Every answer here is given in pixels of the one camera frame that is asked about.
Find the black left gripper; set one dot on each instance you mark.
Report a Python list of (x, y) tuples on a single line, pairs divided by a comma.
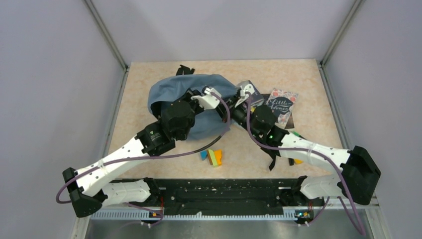
[(188, 94)]

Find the green cap black marker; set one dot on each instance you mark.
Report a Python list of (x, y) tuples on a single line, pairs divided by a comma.
[(297, 134)]

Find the Robinson Crusoe book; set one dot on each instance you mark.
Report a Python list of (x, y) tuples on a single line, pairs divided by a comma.
[(257, 98)]

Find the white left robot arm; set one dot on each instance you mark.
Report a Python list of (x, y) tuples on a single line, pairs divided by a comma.
[(93, 187)]

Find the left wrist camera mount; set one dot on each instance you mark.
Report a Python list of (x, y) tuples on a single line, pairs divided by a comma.
[(210, 99)]

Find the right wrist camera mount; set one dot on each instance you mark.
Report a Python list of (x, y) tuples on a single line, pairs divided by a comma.
[(244, 94)]

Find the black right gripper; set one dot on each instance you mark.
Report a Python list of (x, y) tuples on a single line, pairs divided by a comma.
[(231, 103)]

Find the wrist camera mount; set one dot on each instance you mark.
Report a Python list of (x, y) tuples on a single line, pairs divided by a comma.
[(210, 99), (244, 94)]

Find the blue student backpack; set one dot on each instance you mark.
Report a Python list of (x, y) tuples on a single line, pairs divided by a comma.
[(186, 85)]

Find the Little Women book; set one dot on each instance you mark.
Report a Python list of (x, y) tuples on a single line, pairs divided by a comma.
[(281, 103)]

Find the blue eraser wedge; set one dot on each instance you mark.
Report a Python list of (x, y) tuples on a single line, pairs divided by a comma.
[(204, 155)]

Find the aluminium frame rail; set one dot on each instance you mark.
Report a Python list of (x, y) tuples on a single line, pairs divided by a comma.
[(357, 4), (105, 33)]

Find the dark brown bottom book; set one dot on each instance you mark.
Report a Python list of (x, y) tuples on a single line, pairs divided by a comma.
[(290, 123)]

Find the orange eraser block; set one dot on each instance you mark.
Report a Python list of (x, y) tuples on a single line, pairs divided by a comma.
[(218, 158)]

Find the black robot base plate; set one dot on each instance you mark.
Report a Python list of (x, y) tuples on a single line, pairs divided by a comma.
[(226, 197)]

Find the green brown eraser block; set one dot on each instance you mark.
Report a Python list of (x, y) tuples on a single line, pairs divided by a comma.
[(212, 158)]

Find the aluminium frame rail right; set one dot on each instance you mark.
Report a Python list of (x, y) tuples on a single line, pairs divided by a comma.
[(357, 4)]

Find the aluminium frame rail left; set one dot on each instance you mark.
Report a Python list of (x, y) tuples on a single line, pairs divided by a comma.
[(105, 33)]

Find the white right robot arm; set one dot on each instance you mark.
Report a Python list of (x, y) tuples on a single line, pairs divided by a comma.
[(354, 173)]

